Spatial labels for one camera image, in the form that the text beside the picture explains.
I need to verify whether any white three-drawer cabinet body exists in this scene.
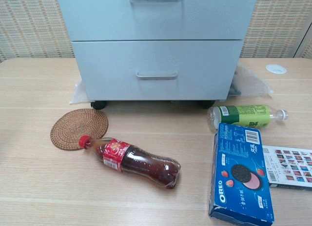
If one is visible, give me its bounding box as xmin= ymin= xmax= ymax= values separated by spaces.
xmin=55 ymin=0 xmax=260 ymax=103

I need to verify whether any white bottom drawer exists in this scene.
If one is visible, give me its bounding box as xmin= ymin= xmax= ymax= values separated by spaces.
xmin=72 ymin=39 xmax=244 ymax=100

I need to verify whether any cola bottle with red cap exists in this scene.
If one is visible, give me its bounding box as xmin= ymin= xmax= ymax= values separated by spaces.
xmin=78 ymin=135 xmax=182 ymax=189

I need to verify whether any round woven rattan coaster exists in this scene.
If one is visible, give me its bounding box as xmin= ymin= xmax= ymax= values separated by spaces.
xmin=50 ymin=108 xmax=109 ymax=151

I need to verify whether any green label tea bottle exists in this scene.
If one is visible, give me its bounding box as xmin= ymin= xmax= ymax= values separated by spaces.
xmin=207 ymin=104 xmax=289 ymax=133

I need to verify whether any clear plastic bag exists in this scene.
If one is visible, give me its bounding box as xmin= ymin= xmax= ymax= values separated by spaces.
xmin=69 ymin=62 xmax=273 ymax=105

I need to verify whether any blue Oreo cookie box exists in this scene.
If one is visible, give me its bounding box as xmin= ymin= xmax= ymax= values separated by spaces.
xmin=208 ymin=123 xmax=275 ymax=226

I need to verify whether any white box with photo grid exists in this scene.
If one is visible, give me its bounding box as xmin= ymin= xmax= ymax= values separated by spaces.
xmin=262 ymin=144 xmax=312 ymax=190

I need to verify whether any white desk cable grommet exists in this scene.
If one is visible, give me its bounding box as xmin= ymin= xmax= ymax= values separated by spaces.
xmin=265 ymin=64 xmax=288 ymax=73

